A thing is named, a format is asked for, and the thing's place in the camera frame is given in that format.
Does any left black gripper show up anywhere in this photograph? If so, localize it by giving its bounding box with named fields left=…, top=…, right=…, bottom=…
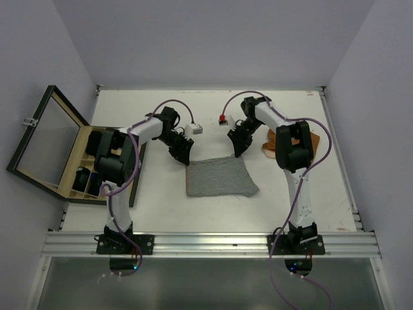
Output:
left=157, top=130, right=194, bottom=165

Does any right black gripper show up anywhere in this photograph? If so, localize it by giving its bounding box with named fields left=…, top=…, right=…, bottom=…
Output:
left=228, top=118, right=263, bottom=156

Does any grey striped underwear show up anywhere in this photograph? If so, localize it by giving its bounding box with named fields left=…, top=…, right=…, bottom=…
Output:
left=185, top=155, right=259, bottom=198

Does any black underwear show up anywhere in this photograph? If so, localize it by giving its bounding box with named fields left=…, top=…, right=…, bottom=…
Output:
left=85, top=130, right=103, bottom=156
left=72, top=167, right=91, bottom=192
left=87, top=172, right=102, bottom=196

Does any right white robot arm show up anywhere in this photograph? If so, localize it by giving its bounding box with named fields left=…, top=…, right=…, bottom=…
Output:
left=228, top=97, right=318, bottom=254

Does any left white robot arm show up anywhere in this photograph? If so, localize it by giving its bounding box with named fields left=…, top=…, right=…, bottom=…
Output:
left=94, top=107, right=194, bottom=254

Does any orange underwear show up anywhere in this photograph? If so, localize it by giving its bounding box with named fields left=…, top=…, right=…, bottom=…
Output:
left=262, top=129, right=320, bottom=159

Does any rolled black underwear in box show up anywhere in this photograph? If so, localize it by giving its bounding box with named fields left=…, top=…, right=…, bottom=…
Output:
left=72, top=167, right=91, bottom=192

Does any wooden compartment organizer box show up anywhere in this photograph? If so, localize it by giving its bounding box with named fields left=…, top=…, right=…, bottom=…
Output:
left=57, top=126, right=135, bottom=205

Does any glass box lid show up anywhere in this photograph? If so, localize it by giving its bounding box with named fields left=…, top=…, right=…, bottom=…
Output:
left=6, top=85, right=90, bottom=200

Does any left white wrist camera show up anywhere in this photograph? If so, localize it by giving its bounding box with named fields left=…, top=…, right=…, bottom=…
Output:
left=185, top=123, right=203, bottom=136

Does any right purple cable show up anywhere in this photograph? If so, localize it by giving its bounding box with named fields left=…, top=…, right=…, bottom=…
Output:
left=222, top=91, right=333, bottom=310

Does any purple cable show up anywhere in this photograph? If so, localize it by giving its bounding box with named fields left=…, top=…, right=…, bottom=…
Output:
left=222, top=91, right=333, bottom=310
left=99, top=98, right=196, bottom=278

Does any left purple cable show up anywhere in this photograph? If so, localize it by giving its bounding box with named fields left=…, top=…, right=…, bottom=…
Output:
left=99, top=98, right=196, bottom=278

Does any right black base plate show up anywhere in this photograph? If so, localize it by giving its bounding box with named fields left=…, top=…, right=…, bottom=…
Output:
left=267, top=227, right=326, bottom=255

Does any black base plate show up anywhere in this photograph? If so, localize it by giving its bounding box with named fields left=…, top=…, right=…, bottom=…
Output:
left=267, top=227, right=326, bottom=255
left=94, top=234, right=154, bottom=255

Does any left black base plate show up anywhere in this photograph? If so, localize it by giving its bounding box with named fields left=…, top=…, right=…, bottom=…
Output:
left=94, top=234, right=154, bottom=255

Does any white wall latch clip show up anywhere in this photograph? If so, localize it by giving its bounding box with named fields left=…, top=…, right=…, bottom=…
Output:
left=23, top=118, right=38, bottom=127

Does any aluminium mounting rail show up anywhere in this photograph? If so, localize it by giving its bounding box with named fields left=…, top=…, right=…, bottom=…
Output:
left=41, top=232, right=381, bottom=258

